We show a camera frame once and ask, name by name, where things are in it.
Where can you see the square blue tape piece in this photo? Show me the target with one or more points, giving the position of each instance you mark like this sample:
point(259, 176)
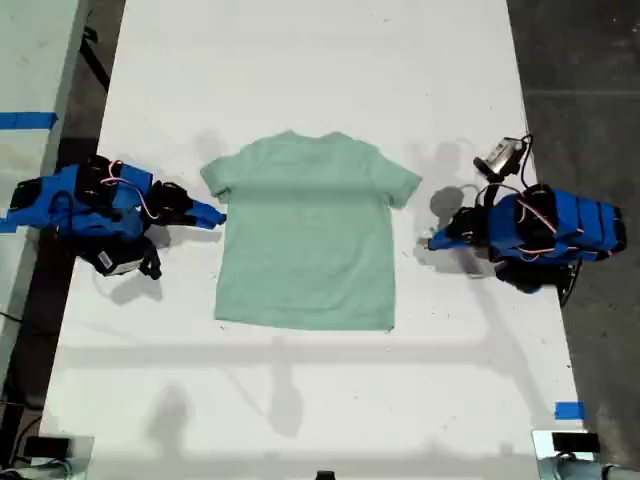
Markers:
point(570, 411)

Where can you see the pale side table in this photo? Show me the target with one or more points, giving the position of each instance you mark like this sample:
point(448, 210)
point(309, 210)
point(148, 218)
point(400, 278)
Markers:
point(30, 60)

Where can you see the short blue tape strip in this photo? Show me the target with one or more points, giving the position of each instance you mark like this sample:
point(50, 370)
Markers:
point(12, 225)

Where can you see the pale green T-shirt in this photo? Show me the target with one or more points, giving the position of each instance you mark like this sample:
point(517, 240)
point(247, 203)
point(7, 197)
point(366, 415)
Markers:
point(310, 235)

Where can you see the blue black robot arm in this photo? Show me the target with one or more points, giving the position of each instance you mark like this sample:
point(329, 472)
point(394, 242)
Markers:
point(125, 222)
point(590, 220)

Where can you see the black slanted leg bar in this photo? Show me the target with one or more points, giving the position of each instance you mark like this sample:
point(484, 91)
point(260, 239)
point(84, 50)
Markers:
point(97, 62)

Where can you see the grey tube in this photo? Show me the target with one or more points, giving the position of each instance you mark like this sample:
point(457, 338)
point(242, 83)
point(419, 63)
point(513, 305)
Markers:
point(580, 470)
point(35, 471)

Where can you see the black camera box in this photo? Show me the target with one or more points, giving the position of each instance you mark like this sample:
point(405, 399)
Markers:
point(117, 260)
point(495, 155)

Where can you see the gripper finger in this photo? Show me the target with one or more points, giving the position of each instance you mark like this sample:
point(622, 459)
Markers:
point(445, 234)
point(207, 207)
point(445, 244)
point(205, 222)

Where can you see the long blue tape strip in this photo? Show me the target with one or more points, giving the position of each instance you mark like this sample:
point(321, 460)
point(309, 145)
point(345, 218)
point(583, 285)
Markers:
point(27, 121)

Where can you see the small black box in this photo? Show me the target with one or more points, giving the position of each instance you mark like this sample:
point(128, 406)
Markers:
point(575, 443)
point(46, 446)

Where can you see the small black round object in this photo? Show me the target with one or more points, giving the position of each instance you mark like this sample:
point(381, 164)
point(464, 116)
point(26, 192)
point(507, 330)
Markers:
point(325, 475)

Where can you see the shiny metal plate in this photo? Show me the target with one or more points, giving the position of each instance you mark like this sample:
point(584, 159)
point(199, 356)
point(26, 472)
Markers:
point(542, 447)
point(80, 457)

